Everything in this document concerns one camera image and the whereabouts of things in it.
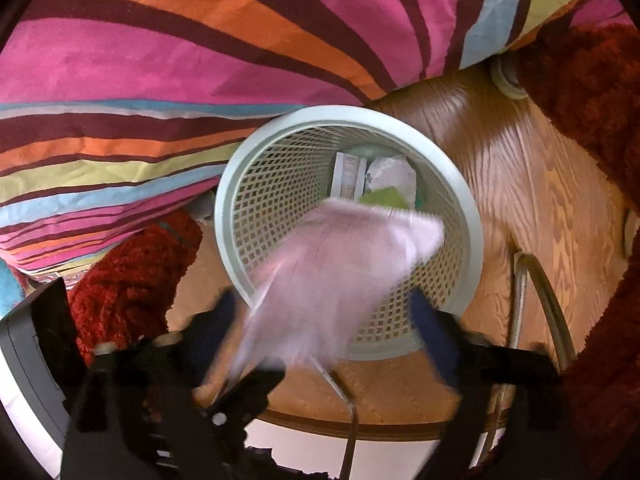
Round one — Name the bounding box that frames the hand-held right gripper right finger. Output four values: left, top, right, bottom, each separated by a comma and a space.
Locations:
410, 294, 568, 480

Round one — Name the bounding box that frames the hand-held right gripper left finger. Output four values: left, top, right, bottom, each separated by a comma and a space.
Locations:
75, 287, 286, 480

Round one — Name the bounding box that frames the pink cloth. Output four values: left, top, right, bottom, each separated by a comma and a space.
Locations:
230, 197, 447, 386

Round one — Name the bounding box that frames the white mesh wastebasket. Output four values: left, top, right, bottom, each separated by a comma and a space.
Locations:
214, 105, 485, 361

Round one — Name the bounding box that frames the light green box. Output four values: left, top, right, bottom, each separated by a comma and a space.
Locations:
360, 187, 412, 211

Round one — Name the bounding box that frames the white paper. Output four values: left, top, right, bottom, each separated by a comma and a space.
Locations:
366, 155, 417, 207

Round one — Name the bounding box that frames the white box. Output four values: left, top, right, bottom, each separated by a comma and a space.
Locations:
331, 152, 369, 202

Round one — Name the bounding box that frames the bed with striped sheet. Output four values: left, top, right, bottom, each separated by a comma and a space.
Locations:
0, 0, 640, 281

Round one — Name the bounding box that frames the white round bed foot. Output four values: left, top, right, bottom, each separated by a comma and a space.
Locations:
490, 55, 530, 101

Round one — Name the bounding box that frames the metal tube frame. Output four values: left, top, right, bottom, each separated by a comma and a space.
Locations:
320, 250, 578, 480

